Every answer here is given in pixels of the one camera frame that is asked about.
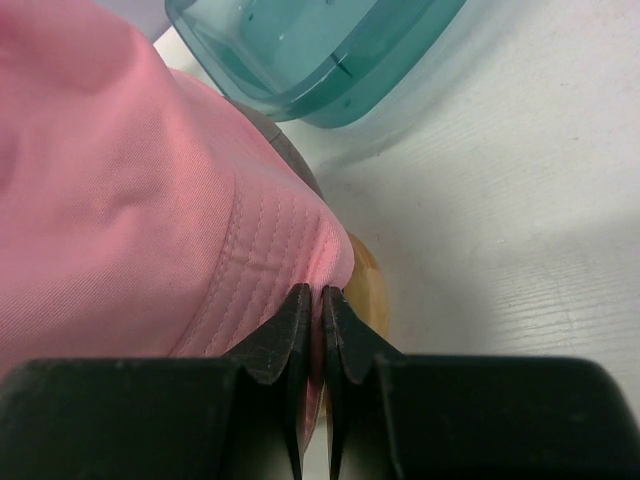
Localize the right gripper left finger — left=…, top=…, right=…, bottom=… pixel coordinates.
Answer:
left=1, top=284, right=311, bottom=479

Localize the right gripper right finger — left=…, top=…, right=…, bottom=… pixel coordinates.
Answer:
left=323, top=287, right=639, bottom=479

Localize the grey bucket hat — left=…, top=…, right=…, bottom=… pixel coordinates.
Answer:
left=234, top=103, right=324, bottom=199

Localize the wooden egg-shaped hat stand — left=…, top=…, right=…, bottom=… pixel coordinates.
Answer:
left=342, top=232, right=390, bottom=340

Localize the teal transparent plastic tray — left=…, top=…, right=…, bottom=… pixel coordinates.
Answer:
left=165, top=0, right=463, bottom=128

